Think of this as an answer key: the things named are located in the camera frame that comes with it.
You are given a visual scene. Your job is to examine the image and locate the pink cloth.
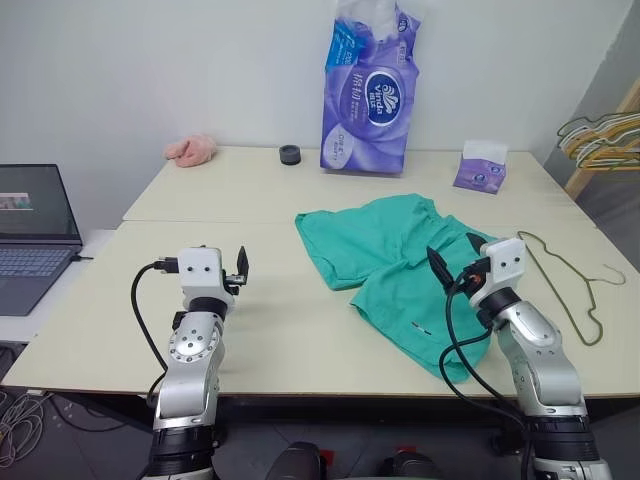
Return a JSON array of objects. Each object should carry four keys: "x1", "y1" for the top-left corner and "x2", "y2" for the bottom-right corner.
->
[{"x1": 165, "y1": 133, "x2": 218, "y2": 169}]

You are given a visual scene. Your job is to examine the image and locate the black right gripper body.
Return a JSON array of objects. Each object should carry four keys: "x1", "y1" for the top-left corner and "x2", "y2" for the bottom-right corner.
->
[{"x1": 451, "y1": 255, "x2": 494, "y2": 303}]

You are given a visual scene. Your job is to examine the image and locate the bunch of hangers on rack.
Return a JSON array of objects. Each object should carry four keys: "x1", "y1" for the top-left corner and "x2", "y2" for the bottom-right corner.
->
[{"x1": 559, "y1": 122, "x2": 640, "y2": 173}]

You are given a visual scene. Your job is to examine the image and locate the purple tissue multipack bag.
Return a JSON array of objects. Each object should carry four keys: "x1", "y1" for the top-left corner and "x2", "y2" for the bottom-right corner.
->
[{"x1": 318, "y1": 0, "x2": 422, "y2": 178}]

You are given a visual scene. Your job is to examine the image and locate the white floor cables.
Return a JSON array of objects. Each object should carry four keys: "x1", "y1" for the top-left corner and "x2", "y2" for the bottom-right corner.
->
[{"x1": 0, "y1": 388, "x2": 54, "y2": 454}]

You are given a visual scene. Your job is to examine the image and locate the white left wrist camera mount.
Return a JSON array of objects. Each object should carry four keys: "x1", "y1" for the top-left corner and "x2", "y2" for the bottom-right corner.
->
[{"x1": 177, "y1": 245, "x2": 237, "y2": 308}]

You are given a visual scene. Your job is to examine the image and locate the olive wire hanger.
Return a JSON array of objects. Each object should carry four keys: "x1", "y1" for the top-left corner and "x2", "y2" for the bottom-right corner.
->
[{"x1": 516, "y1": 230, "x2": 628, "y2": 347}]

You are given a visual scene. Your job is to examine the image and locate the wooden clothes rack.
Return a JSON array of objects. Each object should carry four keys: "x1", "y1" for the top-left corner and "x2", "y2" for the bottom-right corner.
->
[{"x1": 564, "y1": 74, "x2": 640, "y2": 202}]

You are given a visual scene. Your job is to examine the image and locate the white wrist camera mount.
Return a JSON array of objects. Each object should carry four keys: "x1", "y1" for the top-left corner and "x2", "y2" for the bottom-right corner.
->
[
  {"x1": 478, "y1": 238, "x2": 527, "y2": 308},
  {"x1": 177, "y1": 245, "x2": 237, "y2": 308}
]

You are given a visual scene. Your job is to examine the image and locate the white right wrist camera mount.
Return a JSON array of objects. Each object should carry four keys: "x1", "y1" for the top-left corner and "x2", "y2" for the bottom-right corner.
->
[{"x1": 478, "y1": 238, "x2": 527, "y2": 308}]

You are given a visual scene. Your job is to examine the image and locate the dark rounded shape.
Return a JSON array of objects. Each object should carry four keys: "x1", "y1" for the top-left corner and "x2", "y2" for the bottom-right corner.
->
[
  {"x1": 375, "y1": 448, "x2": 443, "y2": 480},
  {"x1": 271, "y1": 441, "x2": 327, "y2": 480}
]

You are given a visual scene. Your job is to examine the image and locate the green shorts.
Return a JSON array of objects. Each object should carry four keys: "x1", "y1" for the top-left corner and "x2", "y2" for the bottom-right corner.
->
[{"x1": 294, "y1": 192, "x2": 501, "y2": 385}]

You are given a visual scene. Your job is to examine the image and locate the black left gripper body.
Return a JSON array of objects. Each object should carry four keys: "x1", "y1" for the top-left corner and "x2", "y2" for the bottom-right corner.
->
[{"x1": 222, "y1": 272, "x2": 250, "y2": 298}]

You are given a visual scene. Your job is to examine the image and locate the grey laptop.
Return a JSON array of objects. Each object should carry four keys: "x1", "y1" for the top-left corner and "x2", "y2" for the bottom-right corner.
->
[{"x1": 0, "y1": 163, "x2": 84, "y2": 318}]

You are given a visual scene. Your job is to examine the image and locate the white side table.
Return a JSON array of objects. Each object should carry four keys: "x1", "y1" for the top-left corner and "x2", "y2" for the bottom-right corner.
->
[{"x1": 0, "y1": 228, "x2": 119, "y2": 346}]

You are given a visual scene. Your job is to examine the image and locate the small purple tissue pack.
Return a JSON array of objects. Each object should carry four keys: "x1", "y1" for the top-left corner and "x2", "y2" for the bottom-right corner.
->
[{"x1": 452, "y1": 139, "x2": 510, "y2": 196}]

